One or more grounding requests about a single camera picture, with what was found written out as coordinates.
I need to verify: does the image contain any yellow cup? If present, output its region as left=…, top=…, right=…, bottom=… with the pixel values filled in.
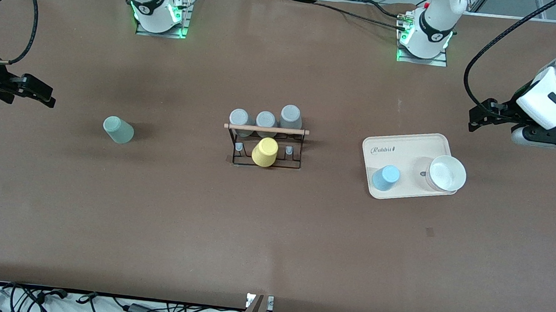
left=250, top=136, right=279, bottom=168

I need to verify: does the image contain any light blue cup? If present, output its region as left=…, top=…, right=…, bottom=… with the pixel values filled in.
left=371, top=164, right=401, bottom=193

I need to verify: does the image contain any pale green cup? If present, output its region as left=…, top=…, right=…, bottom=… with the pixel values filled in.
left=101, top=116, right=136, bottom=146

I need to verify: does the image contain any short black table cable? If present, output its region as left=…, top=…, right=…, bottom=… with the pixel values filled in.
left=364, top=0, right=411, bottom=21

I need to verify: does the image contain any grey cup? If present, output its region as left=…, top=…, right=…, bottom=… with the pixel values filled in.
left=228, top=108, right=253, bottom=137
left=279, top=104, right=304, bottom=131
left=255, top=110, right=278, bottom=138

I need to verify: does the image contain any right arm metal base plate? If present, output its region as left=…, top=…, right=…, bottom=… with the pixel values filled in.
left=135, top=0, right=194, bottom=40

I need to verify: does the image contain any cream plastic tray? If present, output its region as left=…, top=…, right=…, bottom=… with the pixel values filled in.
left=358, top=128, right=462, bottom=206

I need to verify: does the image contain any long black table cable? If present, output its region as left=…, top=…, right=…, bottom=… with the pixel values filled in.
left=288, top=0, right=412, bottom=32

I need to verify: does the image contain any white bowl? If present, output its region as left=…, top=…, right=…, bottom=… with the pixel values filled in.
left=412, top=153, right=468, bottom=195

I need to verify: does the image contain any black wire cup rack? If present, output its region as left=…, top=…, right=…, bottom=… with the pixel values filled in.
left=221, top=122, right=310, bottom=172

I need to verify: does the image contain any white metal bracket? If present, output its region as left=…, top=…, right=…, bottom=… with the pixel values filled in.
left=245, top=292, right=276, bottom=311

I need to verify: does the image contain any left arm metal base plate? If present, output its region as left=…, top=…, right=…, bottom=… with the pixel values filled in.
left=396, top=12, right=452, bottom=68

